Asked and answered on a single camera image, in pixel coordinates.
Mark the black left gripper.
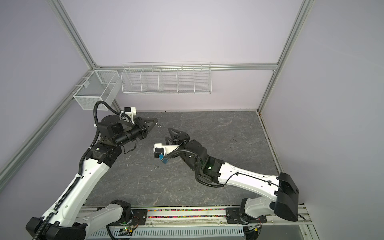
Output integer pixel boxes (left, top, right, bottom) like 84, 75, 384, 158
114, 116, 158, 147

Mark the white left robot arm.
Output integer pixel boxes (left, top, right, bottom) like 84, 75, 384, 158
26, 113, 158, 240

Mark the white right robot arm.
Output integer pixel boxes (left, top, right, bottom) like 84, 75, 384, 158
164, 128, 300, 222

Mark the small white mesh basket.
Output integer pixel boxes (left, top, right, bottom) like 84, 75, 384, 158
74, 70, 122, 111

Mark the aluminium horizontal back bar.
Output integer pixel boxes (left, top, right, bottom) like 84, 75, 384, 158
96, 62, 279, 72

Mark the aluminium left side bar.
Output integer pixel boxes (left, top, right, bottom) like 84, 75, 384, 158
1, 70, 93, 192

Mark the black corrugated cable right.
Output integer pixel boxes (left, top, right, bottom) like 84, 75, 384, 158
163, 148, 224, 188

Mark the black corrugated cable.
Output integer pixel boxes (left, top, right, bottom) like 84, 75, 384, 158
92, 100, 124, 127
163, 148, 224, 188

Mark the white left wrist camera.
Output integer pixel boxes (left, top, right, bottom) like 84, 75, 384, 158
120, 107, 137, 119

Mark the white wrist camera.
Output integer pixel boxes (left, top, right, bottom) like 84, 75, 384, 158
120, 107, 137, 119
153, 143, 179, 162

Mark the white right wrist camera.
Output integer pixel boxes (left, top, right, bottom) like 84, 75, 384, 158
153, 143, 179, 162

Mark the black corrugated cable left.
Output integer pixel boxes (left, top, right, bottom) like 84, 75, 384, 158
92, 100, 124, 127

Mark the long white wire basket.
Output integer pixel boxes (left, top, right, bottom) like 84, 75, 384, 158
121, 62, 212, 95

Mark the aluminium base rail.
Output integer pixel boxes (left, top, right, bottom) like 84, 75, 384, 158
75, 204, 319, 240

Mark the aluminium frame corner post left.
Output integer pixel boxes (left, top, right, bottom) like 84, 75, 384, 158
46, 0, 124, 115

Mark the aluminium frame corner post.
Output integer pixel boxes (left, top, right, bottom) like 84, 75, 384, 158
46, 0, 124, 115
257, 0, 315, 114

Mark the aluminium frame corner post right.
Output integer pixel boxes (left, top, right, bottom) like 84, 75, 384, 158
257, 0, 315, 114

